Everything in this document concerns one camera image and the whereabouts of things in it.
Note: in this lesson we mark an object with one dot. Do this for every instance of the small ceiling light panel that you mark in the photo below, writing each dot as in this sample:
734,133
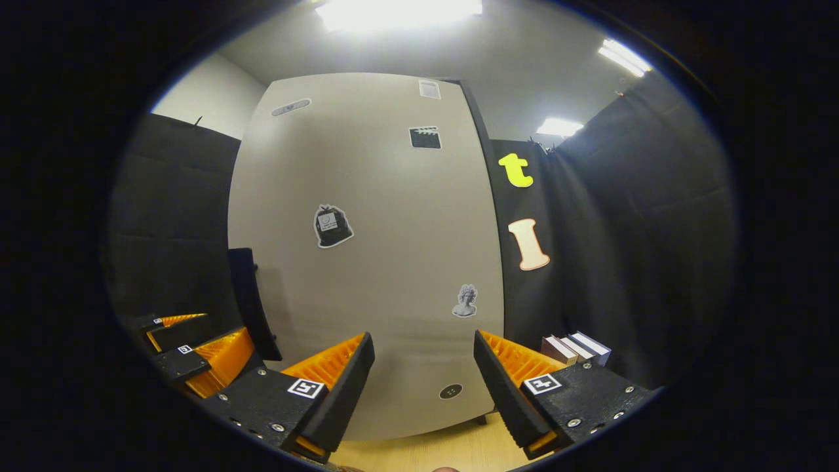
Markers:
559,126

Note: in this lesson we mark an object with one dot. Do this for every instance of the white cover book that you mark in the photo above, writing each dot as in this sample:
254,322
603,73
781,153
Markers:
580,349

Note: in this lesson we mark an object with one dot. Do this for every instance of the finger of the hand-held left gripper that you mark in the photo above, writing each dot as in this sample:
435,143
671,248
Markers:
180,364
177,331

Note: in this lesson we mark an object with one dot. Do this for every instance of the grey cover book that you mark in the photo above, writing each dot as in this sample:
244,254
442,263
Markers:
595,346

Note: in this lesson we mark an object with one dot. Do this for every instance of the maroon cover book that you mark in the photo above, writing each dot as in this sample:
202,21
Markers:
557,351

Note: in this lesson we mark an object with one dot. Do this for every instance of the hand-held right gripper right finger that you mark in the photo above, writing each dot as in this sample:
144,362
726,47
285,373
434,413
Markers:
501,393

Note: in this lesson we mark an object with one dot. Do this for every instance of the white cabinet door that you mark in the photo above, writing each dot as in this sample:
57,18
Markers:
393,229

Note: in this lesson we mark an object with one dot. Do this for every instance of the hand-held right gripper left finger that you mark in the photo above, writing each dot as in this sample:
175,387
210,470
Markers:
347,393

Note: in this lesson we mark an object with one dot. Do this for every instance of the black backdrop cloth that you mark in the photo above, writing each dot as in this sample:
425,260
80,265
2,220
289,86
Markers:
623,249

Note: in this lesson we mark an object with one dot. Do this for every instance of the double strip ceiling light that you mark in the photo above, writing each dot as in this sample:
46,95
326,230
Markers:
624,58

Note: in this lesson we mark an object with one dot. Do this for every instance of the large ceiling light panel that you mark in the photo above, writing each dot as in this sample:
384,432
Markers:
400,13

